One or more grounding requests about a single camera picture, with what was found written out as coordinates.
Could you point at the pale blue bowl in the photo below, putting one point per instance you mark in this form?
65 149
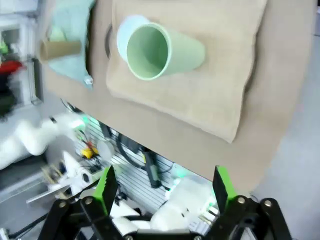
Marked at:
125 35

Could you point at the pale green tall cup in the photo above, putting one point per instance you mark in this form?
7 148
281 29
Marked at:
180 52

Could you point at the brown tall cup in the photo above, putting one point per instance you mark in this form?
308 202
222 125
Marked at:
62 50

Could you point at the yellow emergency stop button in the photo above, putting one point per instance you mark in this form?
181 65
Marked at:
88 152

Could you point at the grey slotted aluminium base panel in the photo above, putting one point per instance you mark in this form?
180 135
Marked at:
130 165

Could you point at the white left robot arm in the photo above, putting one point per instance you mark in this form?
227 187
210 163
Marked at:
25 140

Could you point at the beige cloth mat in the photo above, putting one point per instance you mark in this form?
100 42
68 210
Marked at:
190 100

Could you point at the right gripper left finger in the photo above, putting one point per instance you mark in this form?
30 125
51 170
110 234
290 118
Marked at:
106 190

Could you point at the white round disc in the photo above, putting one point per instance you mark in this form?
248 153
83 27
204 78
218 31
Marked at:
105 149

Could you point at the black handheld device yellow label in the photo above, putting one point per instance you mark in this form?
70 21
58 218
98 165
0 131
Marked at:
152 170

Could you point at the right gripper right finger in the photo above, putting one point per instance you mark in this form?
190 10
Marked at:
222 190

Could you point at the blue cloth mat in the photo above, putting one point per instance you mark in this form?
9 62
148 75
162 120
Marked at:
72 67

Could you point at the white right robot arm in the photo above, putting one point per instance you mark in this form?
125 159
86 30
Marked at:
175 210

